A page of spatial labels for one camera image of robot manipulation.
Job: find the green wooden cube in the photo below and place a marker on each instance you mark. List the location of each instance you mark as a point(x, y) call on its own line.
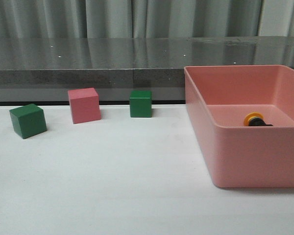
point(140, 104)
point(28, 120)

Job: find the pink wooden cube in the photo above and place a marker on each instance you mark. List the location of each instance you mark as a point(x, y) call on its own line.
point(84, 105)

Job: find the grey-green curtain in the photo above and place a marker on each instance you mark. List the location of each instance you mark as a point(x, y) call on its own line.
point(145, 18)

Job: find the right green wooden cube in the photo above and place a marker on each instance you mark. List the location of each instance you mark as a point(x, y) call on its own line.
point(140, 104)

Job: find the grey stone ledge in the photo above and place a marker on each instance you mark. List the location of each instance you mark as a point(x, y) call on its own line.
point(43, 70)

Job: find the pink plastic bin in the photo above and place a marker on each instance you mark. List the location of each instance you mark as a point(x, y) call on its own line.
point(218, 98)

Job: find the left green wooden cube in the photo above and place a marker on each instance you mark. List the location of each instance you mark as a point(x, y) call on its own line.
point(28, 120)

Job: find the yellow mushroom push button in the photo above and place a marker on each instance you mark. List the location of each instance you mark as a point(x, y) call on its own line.
point(255, 119)

